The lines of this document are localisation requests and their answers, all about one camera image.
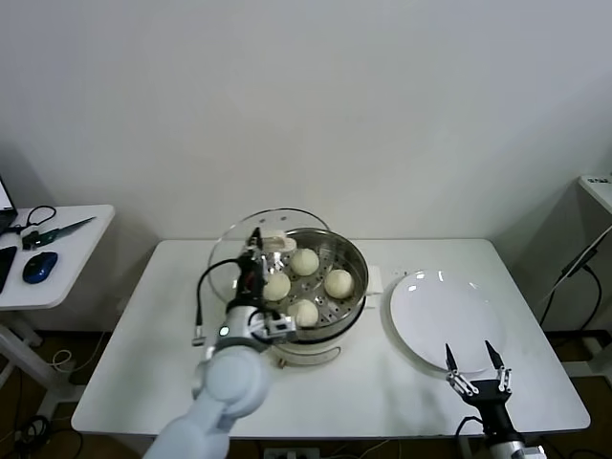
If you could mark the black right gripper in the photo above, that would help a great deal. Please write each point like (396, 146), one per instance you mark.
(492, 406)

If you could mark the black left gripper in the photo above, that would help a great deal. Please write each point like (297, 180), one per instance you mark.
(251, 282)

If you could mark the round glass pot lid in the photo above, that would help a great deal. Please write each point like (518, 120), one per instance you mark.
(279, 241)

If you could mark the white steamed baozi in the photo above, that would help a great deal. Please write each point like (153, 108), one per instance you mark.
(339, 283)
(303, 313)
(304, 262)
(278, 287)

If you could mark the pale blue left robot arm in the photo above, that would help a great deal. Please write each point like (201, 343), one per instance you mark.
(229, 378)

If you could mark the stainless steel steamer basket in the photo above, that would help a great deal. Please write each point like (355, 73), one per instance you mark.
(354, 268)

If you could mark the round white plate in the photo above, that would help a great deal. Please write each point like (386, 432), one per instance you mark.
(430, 315)

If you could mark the cream electric cooker base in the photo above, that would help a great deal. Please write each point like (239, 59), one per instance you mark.
(315, 351)

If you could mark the white floor power strip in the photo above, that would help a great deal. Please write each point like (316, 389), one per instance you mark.
(291, 453)

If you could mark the green bladed hand tool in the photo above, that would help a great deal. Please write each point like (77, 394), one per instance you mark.
(62, 230)

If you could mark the blue computer mouse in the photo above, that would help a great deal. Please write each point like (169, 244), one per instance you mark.
(39, 267)

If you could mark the flat black device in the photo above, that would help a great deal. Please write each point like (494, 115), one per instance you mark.
(6, 268)

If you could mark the black laptop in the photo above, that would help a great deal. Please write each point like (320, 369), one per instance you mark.
(6, 217)

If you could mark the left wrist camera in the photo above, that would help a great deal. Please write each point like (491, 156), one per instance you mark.
(279, 324)

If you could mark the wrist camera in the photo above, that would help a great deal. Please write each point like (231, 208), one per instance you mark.
(279, 324)
(534, 452)

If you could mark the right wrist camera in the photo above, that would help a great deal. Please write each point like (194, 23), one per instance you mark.
(534, 452)

